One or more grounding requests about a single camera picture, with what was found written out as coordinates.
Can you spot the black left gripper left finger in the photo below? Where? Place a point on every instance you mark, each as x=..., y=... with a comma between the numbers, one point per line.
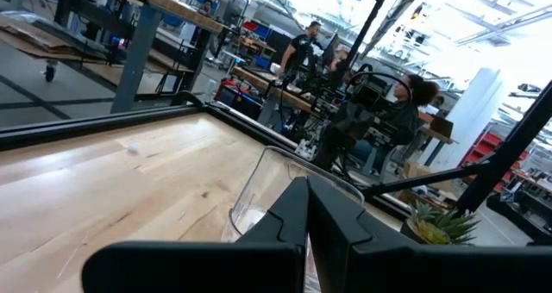
x=215, y=263

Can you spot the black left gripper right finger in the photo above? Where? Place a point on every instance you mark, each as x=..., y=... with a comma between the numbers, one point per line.
x=409, y=269

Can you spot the potted succulent plant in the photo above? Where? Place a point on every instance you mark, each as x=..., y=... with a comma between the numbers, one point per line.
x=435, y=228

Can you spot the cardboard box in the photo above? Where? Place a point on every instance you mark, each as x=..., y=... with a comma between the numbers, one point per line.
x=416, y=170

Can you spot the clear plastic bin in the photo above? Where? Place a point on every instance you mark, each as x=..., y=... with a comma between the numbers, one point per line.
x=267, y=176

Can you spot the red shelving rack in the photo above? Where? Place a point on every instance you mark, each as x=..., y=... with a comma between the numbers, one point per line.
x=487, y=151

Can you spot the small white lump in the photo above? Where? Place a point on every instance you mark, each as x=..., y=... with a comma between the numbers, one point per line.
x=133, y=147

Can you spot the person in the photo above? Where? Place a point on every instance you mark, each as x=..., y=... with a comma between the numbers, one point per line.
x=299, y=49
x=388, y=120
x=207, y=6

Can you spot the long wooden desk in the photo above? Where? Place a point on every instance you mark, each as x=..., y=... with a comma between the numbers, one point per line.
x=259, y=79

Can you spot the workbench with wooden top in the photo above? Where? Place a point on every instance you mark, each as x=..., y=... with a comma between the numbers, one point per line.
x=142, y=47

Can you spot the black caster wheel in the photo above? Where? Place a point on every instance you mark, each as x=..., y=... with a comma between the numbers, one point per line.
x=49, y=72

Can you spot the flat cardboard sheets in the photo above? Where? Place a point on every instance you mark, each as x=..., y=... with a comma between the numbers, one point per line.
x=39, y=39

